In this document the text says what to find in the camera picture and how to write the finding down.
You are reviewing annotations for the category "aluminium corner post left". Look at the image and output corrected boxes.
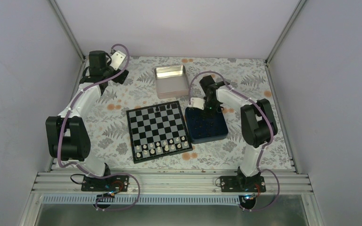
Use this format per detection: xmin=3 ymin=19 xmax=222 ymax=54
xmin=48 ymin=0 xmax=84 ymax=59

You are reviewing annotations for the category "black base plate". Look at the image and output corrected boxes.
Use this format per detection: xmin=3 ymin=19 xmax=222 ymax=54
xmin=220 ymin=175 xmax=266 ymax=193
xmin=81 ymin=175 xmax=129 ymax=192

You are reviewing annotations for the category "aluminium corner post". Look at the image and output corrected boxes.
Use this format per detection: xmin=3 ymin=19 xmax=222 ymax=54
xmin=48 ymin=0 xmax=84 ymax=59
xmin=265 ymin=0 xmax=307 ymax=65

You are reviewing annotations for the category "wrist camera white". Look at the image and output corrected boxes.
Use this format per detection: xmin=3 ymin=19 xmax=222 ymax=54
xmin=110 ymin=50 xmax=127 ymax=70
xmin=189 ymin=97 xmax=205 ymax=110

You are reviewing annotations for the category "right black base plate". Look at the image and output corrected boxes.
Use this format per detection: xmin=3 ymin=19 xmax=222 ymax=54
xmin=220 ymin=175 xmax=266 ymax=193

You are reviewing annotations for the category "dark blue piece box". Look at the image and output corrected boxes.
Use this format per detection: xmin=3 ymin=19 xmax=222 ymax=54
xmin=184 ymin=106 xmax=229 ymax=144

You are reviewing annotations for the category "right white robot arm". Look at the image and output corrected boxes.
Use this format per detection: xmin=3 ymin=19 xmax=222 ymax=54
xmin=199 ymin=76 xmax=278 ymax=192

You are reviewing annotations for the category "aluminium front rail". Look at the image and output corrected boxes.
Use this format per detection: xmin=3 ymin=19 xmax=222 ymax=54
xmin=32 ymin=171 xmax=313 ymax=195

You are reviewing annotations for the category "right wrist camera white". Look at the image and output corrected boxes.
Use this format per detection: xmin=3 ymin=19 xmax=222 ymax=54
xmin=189 ymin=97 xmax=205 ymax=110

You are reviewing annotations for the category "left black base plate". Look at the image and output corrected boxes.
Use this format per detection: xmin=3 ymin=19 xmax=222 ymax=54
xmin=81 ymin=175 xmax=129 ymax=192

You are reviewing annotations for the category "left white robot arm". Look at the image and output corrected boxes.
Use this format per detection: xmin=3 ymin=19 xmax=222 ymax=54
xmin=45 ymin=50 xmax=129 ymax=191

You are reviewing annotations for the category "white slotted cable duct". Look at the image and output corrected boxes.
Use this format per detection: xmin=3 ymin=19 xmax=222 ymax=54
xmin=42 ymin=194 xmax=240 ymax=205

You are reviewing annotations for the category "black grey chess board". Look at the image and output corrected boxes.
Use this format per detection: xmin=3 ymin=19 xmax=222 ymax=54
xmin=126 ymin=101 xmax=193 ymax=164

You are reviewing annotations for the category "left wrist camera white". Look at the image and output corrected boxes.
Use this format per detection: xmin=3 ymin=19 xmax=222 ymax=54
xmin=110 ymin=50 xmax=127 ymax=70

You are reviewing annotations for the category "floral table mat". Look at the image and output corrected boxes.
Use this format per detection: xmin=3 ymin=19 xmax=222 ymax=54
xmin=54 ymin=56 xmax=294 ymax=171

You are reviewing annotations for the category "aluminium corner post right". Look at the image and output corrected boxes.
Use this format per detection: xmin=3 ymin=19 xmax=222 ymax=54
xmin=265 ymin=0 xmax=307 ymax=65

